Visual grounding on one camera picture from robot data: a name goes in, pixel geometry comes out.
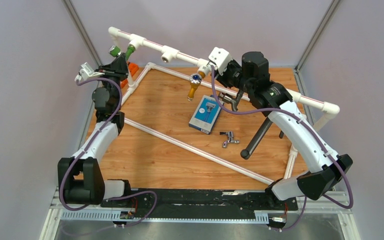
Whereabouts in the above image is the green plastic faucet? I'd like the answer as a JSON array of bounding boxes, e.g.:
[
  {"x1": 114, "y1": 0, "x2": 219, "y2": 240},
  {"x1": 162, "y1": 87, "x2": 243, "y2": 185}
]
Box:
[{"x1": 108, "y1": 45, "x2": 136, "y2": 61}]

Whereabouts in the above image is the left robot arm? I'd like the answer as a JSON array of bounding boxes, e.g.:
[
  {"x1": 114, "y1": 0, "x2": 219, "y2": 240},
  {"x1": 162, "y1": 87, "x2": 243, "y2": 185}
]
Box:
[{"x1": 57, "y1": 52, "x2": 133, "y2": 211}]

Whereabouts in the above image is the chrome metal faucet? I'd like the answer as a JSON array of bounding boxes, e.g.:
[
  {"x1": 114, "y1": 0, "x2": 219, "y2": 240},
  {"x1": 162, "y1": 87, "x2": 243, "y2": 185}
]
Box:
[{"x1": 219, "y1": 131, "x2": 240, "y2": 149}]

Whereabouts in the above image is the dark grey short faucet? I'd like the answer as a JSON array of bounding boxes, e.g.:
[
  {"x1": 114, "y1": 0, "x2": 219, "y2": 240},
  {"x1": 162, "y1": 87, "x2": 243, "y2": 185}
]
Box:
[{"x1": 218, "y1": 90, "x2": 244, "y2": 112}]

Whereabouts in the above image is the blue razor box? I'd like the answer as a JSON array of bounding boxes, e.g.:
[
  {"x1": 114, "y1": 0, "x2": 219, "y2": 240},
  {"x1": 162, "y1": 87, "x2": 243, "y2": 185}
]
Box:
[{"x1": 188, "y1": 95, "x2": 221, "y2": 135}]

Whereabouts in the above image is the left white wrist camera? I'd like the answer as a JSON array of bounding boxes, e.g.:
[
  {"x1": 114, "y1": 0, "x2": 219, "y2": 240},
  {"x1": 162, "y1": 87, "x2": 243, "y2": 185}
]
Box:
[{"x1": 74, "y1": 62, "x2": 102, "y2": 84}]

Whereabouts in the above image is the white PVC pipe frame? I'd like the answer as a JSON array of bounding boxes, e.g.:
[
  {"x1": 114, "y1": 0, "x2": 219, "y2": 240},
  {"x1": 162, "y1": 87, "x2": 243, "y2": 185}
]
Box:
[{"x1": 108, "y1": 26, "x2": 340, "y2": 185}]

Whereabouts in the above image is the aluminium frame rail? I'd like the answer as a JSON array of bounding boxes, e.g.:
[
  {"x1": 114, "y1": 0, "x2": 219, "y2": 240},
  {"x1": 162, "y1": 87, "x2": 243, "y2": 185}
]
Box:
[{"x1": 40, "y1": 188, "x2": 361, "y2": 240}]

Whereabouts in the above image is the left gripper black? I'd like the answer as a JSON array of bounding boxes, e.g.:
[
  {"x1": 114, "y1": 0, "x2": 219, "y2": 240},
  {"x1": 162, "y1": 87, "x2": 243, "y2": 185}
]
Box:
[{"x1": 96, "y1": 54, "x2": 131, "y2": 111}]

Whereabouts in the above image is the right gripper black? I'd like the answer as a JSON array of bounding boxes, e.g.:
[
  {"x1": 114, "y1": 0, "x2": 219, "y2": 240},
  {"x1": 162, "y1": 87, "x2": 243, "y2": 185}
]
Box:
[{"x1": 208, "y1": 59, "x2": 252, "y2": 96}]

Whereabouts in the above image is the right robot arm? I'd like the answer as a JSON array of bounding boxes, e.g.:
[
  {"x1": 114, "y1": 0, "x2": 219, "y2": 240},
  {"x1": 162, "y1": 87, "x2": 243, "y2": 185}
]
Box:
[{"x1": 208, "y1": 48, "x2": 354, "y2": 210}]

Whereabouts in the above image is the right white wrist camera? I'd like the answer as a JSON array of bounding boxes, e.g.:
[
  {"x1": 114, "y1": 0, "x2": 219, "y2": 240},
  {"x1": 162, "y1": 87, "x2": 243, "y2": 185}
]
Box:
[{"x1": 208, "y1": 47, "x2": 233, "y2": 76}]

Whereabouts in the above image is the dark grey long faucet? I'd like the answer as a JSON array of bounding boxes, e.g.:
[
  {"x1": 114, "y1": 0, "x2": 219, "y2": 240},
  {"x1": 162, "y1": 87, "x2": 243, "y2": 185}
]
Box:
[{"x1": 240, "y1": 117, "x2": 273, "y2": 160}]

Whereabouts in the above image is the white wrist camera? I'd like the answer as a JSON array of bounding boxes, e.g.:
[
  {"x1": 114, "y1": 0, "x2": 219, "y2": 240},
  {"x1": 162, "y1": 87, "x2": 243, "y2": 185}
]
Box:
[
  {"x1": 74, "y1": 62, "x2": 102, "y2": 84},
  {"x1": 208, "y1": 47, "x2": 233, "y2": 76}
]

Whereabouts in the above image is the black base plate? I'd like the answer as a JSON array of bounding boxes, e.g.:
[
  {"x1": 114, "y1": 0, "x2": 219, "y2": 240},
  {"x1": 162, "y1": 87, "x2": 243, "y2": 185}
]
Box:
[{"x1": 100, "y1": 188, "x2": 298, "y2": 220}]

